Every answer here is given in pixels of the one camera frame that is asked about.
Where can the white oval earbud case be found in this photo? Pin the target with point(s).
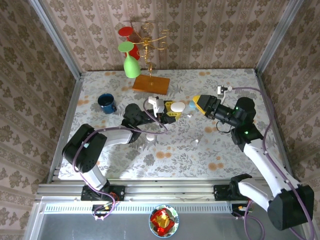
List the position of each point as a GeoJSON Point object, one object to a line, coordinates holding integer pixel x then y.
{"type": "Point", "coordinates": [178, 107]}

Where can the light blue earbud case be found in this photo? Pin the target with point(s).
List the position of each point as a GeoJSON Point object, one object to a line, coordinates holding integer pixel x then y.
{"type": "Point", "coordinates": [192, 105]}

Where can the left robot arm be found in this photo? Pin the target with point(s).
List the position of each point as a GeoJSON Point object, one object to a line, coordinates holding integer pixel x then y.
{"type": "Point", "coordinates": [82, 152]}

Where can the dark blue enamel mug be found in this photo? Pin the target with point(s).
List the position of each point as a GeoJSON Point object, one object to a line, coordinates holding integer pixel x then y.
{"type": "Point", "coordinates": [106, 100]}

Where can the green plastic wine glass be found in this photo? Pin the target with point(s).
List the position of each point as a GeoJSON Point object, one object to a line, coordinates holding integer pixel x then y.
{"type": "Point", "coordinates": [131, 66]}

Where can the floral patterned table cover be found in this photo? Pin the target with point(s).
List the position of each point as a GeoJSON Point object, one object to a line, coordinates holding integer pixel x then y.
{"type": "Point", "coordinates": [175, 170]}

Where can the red plastic wine glass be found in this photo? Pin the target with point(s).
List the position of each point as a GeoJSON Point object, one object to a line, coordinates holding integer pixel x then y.
{"type": "Point", "coordinates": [125, 31]}

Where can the patterned ceramic bowl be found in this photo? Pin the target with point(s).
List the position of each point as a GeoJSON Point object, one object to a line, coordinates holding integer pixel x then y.
{"type": "Point", "coordinates": [176, 220]}

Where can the gold foil candy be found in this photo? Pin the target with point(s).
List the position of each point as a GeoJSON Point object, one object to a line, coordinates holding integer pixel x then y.
{"type": "Point", "coordinates": [162, 221]}

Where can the red foil candy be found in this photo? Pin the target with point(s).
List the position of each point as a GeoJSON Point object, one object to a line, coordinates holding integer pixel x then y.
{"type": "Point", "coordinates": [156, 226]}

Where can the grey metal panel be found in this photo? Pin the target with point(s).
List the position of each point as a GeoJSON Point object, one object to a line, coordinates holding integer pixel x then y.
{"type": "Point", "coordinates": [75, 227]}

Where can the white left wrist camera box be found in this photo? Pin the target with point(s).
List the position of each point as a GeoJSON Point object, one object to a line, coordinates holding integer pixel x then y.
{"type": "Point", "coordinates": [156, 105]}

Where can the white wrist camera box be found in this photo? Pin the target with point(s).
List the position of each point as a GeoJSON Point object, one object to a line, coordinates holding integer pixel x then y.
{"type": "Point", "coordinates": [156, 105]}
{"type": "Point", "coordinates": [221, 90]}

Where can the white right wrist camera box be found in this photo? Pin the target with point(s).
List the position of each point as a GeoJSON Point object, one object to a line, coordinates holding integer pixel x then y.
{"type": "Point", "coordinates": [221, 90]}

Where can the aluminium side rail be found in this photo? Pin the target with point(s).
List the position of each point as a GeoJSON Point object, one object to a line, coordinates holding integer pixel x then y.
{"type": "Point", "coordinates": [281, 142]}
{"type": "Point", "coordinates": [70, 107]}

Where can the long aluminium mounting rail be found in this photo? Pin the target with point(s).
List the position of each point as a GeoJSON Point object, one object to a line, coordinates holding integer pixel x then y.
{"type": "Point", "coordinates": [162, 191]}

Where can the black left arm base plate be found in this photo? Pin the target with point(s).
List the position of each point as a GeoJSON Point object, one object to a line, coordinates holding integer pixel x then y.
{"type": "Point", "coordinates": [118, 193]}

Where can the aluminium frame post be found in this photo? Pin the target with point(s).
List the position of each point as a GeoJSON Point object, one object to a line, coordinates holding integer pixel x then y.
{"type": "Point", "coordinates": [57, 37]}
{"type": "Point", "coordinates": [276, 37]}

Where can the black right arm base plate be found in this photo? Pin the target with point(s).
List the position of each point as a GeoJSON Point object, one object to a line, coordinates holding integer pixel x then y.
{"type": "Point", "coordinates": [221, 193]}

